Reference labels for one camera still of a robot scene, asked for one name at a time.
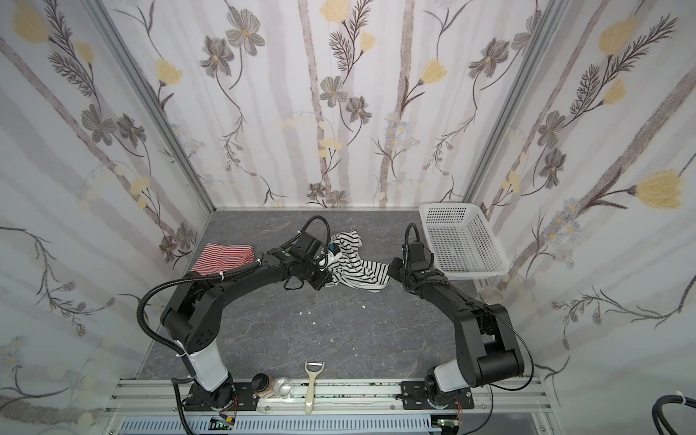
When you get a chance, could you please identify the black white striped tank top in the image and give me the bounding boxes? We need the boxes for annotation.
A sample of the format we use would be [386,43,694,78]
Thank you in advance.
[326,231,391,292]

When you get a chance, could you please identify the red white striped tank top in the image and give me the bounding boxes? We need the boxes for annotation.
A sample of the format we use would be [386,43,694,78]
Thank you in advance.
[191,244,255,276]

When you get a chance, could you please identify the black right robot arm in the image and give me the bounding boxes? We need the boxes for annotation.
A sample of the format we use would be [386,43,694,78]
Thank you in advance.
[388,257,525,407]

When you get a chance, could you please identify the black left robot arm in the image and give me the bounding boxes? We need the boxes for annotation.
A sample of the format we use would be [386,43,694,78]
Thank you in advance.
[161,249,330,411]

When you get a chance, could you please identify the white plastic laundry basket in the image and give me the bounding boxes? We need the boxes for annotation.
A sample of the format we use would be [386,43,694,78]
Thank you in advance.
[419,202,511,280]

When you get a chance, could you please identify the clear glass jar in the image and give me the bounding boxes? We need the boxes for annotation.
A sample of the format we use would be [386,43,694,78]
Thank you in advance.
[478,286,504,306]

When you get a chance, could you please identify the clear glass cup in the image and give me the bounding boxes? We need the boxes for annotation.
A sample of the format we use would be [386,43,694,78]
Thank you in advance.
[273,377,294,400]

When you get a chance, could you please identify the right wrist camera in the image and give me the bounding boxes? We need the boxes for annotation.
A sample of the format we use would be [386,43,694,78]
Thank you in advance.
[402,240,433,268]

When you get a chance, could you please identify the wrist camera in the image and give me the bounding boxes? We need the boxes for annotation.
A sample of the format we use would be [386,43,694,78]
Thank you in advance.
[286,232,342,269]
[402,240,433,268]

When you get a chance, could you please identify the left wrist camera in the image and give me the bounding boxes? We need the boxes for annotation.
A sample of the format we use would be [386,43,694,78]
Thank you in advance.
[286,232,342,269]

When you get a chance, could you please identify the cream handled peeler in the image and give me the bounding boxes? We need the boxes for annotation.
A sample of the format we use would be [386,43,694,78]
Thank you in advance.
[304,361,326,415]

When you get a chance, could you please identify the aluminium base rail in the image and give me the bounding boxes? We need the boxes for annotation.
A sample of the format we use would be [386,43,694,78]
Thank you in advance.
[102,377,556,435]

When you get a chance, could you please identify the white slotted cable duct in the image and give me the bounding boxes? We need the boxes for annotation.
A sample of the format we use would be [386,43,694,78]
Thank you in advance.
[116,415,436,435]

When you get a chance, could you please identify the black corrugated cable conduit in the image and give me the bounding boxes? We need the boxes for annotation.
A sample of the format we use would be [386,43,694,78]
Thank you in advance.
[135,271,229,435]

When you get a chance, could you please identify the black cable bundle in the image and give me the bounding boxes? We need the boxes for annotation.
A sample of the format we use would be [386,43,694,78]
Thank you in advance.
[651,392,696,435]

